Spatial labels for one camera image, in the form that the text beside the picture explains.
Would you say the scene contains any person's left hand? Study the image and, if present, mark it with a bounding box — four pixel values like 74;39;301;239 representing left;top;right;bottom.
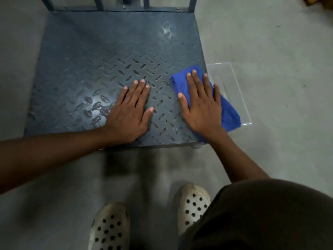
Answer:
103;79;155;144

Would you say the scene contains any person's right hand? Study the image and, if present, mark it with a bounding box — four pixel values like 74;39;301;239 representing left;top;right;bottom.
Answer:
177;70;226;140

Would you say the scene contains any blue cleaning cloth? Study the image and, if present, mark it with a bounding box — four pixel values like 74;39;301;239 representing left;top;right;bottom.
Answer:
170;65;241;141

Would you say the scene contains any person's right forearm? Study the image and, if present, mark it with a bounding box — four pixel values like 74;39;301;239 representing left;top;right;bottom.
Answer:
208;129;271;184

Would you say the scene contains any person's left forearm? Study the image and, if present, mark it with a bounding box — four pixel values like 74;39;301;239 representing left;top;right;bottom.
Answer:
0;127;111;195

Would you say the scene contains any clear plastic tray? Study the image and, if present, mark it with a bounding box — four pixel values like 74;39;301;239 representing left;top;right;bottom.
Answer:
206;62;252;126

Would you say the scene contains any grey metal platform cart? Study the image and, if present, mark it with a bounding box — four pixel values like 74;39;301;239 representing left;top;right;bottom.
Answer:
24;0;208;149

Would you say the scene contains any person's right white perforated clog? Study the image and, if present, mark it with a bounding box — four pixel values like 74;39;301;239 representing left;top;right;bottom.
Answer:
177;184;212;236

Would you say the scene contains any person's white perforated clog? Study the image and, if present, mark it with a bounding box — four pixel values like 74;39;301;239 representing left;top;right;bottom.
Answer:
177;184;212;236
88;202;131;250

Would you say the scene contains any person's left white perforated clog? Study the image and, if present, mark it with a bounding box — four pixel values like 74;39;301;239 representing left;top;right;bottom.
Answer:
88;202;131;250

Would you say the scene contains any person's dark trouser leg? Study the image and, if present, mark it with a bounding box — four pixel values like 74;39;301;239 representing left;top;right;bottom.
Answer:
178;179;333;250

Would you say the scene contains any brown cardboard box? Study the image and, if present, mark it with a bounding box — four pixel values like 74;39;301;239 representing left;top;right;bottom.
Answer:
303;0;333;9

